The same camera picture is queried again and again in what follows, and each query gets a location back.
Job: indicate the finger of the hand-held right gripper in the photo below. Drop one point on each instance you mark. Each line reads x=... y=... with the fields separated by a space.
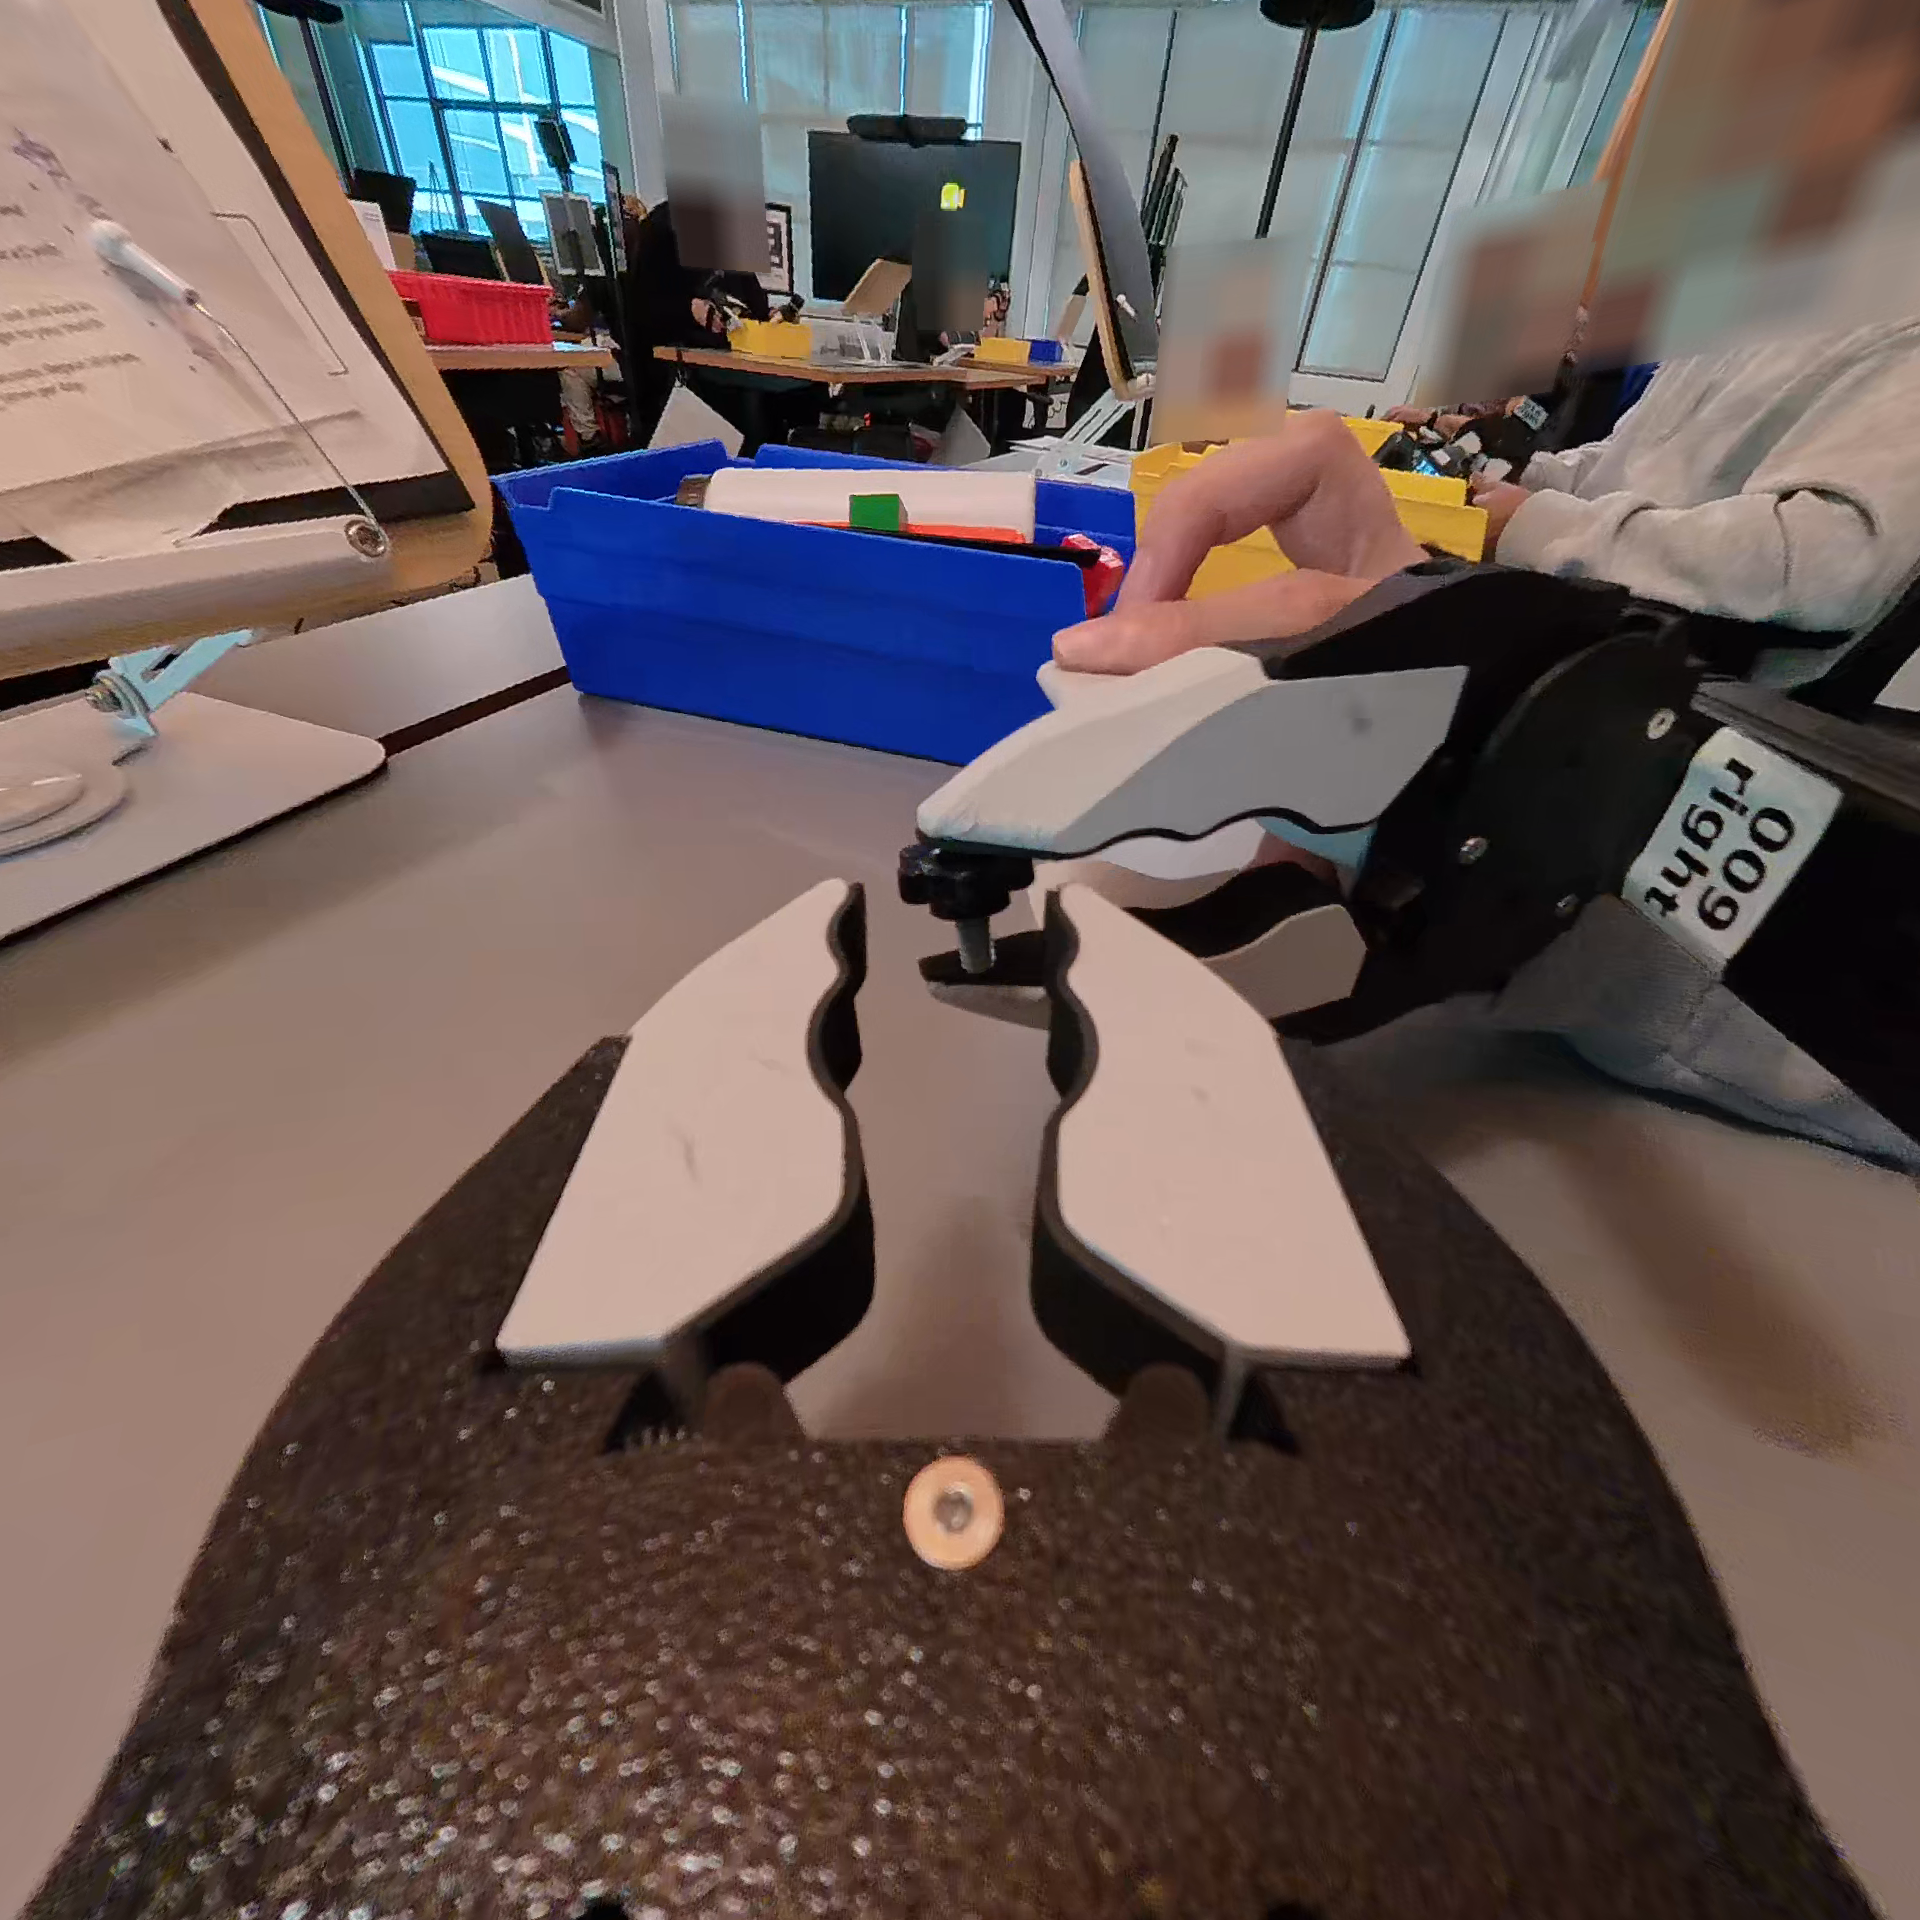
x=1289 y=961
x=1200 y=751

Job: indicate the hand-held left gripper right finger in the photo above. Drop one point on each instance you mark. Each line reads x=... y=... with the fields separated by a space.
x=1200 y=1172

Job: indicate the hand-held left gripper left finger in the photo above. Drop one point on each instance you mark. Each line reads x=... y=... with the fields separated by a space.
x=705 y=1155

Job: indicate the black knob screw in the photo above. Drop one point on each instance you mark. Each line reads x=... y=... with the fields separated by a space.
x=954 y=878

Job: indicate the blue plastic bin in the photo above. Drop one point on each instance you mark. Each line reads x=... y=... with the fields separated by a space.
x=779 y=645

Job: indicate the person's right forearm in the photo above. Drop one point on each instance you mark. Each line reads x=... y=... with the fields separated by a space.
x=1723 y=1051

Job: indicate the grey desk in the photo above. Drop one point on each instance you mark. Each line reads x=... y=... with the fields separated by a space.
x=450 y=902

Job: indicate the background wooden desk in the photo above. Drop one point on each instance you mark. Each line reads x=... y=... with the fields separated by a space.
x=838 y=370

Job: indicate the person's right hand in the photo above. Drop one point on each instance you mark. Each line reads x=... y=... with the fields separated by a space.
x=1244 y=587

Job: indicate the small red object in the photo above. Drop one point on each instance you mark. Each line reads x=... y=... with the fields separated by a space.
x=1107 y=580

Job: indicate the large yellow plastic bin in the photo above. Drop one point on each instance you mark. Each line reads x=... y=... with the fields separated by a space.
x=1446 y=518

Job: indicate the flat orange block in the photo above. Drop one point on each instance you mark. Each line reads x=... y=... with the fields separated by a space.
x=961 y=534

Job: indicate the small green cube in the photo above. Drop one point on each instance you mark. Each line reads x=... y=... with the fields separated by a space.
x=877 y=514

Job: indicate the small yellow and blue bin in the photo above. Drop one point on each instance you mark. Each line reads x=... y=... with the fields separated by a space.
x=1020 y=355

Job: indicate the white tube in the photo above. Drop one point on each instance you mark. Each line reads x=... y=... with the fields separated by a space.
x=779 y=493

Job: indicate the wooden board stand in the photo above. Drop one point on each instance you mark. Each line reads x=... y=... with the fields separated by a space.
x=1109 y=226

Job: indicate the wooden document stand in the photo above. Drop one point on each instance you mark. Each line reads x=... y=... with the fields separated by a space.
x=224 y=781

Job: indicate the thin black stand pole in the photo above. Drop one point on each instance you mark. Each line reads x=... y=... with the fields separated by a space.
x=1292 y=137

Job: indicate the black monitor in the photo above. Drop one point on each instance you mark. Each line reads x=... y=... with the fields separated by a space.
x=884 y=212

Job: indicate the red plastic bin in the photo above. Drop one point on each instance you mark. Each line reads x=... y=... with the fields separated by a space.
x=473 y=308

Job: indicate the printed instruction sheets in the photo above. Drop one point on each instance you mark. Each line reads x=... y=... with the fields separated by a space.
x=149 y=301

